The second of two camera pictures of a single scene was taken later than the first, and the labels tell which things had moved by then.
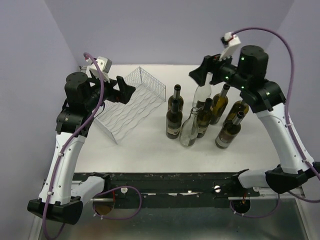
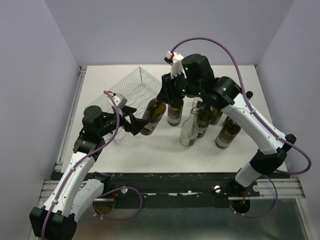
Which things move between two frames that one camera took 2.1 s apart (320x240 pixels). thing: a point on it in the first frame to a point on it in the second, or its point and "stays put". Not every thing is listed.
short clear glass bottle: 189,131 stays put
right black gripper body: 225,69 to 178,84
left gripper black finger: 125,91 to 136,124
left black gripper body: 109,93 to 110,123
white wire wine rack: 118,120 stays put
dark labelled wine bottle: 174,121 to 153,113
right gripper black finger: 200,74 to 168,96
